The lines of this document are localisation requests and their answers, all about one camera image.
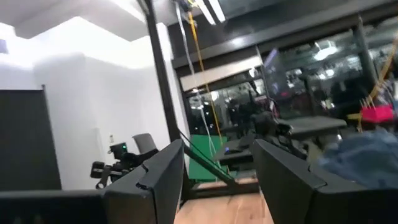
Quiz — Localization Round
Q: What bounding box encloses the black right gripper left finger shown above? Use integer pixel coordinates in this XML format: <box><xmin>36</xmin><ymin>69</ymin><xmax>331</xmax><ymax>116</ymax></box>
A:
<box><xmin>101</xmin><ymin>138</ymin><xmax>187</xmax><ymax>224</ymax></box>

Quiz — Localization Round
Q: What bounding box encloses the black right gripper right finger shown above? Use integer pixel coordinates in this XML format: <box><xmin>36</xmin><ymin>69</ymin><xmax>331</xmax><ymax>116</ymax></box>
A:
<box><xmin>252</xmin><ymin>138</ymin><xmax>364</xmax><ymax>224</ymax></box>

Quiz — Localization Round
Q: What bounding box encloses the grey bucket hat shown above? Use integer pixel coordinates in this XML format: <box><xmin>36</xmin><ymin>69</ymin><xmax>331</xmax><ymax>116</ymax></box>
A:
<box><xmin>317</xmin><ymin>129</ymin><xmax>398</xmax><ymax>190</ymax></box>

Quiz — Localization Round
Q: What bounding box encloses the grey office chair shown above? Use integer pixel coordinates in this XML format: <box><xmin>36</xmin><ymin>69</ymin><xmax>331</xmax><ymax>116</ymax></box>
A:
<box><xmin>132</xmin><ymin>133</ymin><xmax>159</xmax><ymax>155</ymax></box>

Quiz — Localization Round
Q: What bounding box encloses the green board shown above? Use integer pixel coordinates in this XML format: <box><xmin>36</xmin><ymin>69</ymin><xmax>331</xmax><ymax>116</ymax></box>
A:
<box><xmin>188</xmin><ymin>134</ymin><xmax>233</xmax><ymax>182</ymax></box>

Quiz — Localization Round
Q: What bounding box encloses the pink basket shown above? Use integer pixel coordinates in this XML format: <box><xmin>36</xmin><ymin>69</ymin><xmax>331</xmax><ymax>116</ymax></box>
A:
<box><xmin>359</xmin><ymin>105</ymin><xmax>396</xmax><ymax>124</ymax></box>

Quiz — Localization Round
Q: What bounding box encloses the dark glass partition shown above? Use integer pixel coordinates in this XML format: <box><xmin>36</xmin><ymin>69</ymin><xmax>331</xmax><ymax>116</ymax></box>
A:
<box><xmin>167</xmin><ymin>0</ymin><xmax>398</xmax><ymax>147</ymax></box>

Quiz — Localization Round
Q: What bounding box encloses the black wall panel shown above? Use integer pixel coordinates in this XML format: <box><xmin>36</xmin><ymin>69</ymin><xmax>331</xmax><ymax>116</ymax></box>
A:
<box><xmin>0</xmin><ymin>89</ymin><xmax>62</xmax><ymax>191</ymax></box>

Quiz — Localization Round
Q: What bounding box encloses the yellow hanging cable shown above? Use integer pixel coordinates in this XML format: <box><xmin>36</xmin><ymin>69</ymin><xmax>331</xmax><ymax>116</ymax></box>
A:
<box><xmin>186</xmin><ymin>9</ymin><xmax>224</xmax><ymax>139</ymax></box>

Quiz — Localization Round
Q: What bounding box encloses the white hanging cable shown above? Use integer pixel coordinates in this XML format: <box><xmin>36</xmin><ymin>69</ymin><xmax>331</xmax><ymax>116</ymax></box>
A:
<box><xmin>174</xmin><ymin>0</ymin><xmax>218</xmax><ymax>156</ymax></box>

